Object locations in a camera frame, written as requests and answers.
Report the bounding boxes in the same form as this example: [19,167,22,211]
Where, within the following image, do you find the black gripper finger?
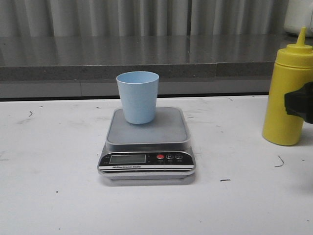
[284,82,313,122]

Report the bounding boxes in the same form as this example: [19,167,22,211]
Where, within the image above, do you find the yellow squeeze bottle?
[263,27,313,146]

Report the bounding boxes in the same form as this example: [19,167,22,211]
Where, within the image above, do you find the light blue plastic cup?
[116,71,159,124]

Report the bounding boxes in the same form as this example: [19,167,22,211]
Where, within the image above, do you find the silver digital kitchen scale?
[97,107,196,186]

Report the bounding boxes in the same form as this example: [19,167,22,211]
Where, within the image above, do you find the grey stone counter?
[0,34,297,100]

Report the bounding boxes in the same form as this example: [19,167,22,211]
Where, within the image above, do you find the white rice cooker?
[283,0,313,38]

